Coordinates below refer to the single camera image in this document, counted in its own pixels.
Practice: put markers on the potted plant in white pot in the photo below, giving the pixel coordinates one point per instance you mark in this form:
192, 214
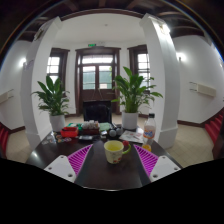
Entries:
130, 120
57, 122

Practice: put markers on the glowing wall lamp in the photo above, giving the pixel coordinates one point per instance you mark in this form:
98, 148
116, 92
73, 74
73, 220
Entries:
181, 56
23, 62

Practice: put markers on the red carpeted staircase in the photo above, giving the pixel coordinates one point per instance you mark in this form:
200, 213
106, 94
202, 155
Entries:
213, 130
3, 140

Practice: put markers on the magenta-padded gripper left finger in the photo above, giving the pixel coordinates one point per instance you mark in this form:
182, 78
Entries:
60, 166

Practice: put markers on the tray of small white cups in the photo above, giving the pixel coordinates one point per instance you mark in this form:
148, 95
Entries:
90, 125

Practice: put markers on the green exit sign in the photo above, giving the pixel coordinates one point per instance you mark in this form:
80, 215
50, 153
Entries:
92, 45

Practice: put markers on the dark wooden double door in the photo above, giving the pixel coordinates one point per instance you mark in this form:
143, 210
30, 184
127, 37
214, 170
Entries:
97, 80

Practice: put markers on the grey-headed microphone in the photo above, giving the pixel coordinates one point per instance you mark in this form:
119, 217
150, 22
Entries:
119, 131
112, 133

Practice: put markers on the green and white box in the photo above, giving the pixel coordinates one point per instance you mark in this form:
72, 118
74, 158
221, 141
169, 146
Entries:
74, 125

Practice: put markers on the dark wooden stair post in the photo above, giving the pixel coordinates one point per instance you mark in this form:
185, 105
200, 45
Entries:
219, 145

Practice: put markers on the printed white paper leaflet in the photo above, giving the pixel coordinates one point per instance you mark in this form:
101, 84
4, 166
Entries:
130, 136

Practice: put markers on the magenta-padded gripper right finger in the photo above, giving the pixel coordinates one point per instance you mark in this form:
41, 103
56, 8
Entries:
163, 166

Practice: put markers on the black chair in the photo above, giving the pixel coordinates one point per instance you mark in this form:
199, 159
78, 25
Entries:
96, 112

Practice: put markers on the clear orange drink bottle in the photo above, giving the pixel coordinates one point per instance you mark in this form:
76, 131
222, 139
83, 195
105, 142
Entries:
149, 131

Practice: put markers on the white wall heater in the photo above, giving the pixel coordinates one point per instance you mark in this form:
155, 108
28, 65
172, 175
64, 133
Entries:
6, 96
203, 89

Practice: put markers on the red box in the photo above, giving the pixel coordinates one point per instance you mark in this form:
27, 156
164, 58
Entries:
69, 132

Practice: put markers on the flat black device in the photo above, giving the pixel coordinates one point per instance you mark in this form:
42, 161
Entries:
85, 137

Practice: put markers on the dark-framed window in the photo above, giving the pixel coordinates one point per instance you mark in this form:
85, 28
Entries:
142, 65
53, 65

